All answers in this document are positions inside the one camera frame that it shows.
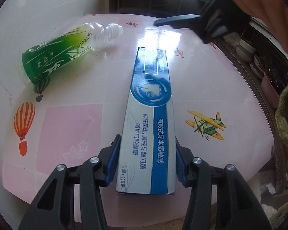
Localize green label plastic bottle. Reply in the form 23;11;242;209
17;22;124;85

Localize pink basin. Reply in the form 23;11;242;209
261;73;279;109

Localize person's right hand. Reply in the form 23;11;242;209
233;0;288;54

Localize stacked white bowls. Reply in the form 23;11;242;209
236;39;256;62

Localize blue toothpaste box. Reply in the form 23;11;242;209
116;47;176;195

